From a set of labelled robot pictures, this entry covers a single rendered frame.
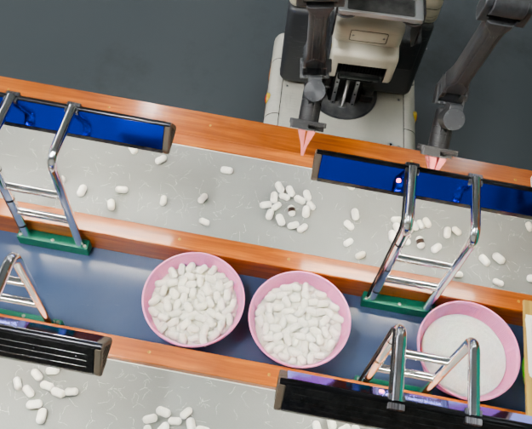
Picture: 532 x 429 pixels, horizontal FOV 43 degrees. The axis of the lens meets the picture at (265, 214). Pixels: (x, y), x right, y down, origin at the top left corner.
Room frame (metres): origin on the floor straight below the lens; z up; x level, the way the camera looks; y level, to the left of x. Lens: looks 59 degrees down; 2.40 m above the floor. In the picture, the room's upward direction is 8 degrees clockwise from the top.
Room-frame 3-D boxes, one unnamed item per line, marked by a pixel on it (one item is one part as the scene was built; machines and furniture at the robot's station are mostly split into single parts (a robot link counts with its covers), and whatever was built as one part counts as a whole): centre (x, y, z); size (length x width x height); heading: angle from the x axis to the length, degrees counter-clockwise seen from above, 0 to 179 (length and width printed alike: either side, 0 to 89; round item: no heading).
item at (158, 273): (0.69, 0.16, 0.72); 0.27 x 0.27 x 0.10
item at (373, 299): (0.87, -0.40, 0.90); 0.20 x 0.19 x 0.45; 87
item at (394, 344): (0.47, -0.38, 0.90); 0.20 x 0.19 x 0.45; 87
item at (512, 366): (0.66, -0.56, 0.72); 0.27 x 0.27 x 0.10
